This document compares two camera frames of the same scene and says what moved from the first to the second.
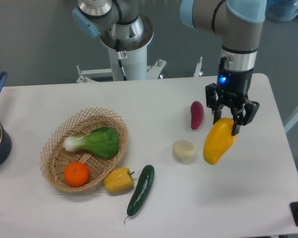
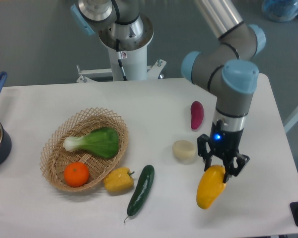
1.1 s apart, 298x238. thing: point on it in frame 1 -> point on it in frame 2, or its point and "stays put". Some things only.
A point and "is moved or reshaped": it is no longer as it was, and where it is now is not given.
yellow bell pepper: (119, 179) stays put
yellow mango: (218, 140) is moved or reshaped
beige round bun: (185, 149) stays put
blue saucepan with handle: (0, 138) stays put
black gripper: (234, 85) -> (224, 143)
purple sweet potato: (196, 114) stays put
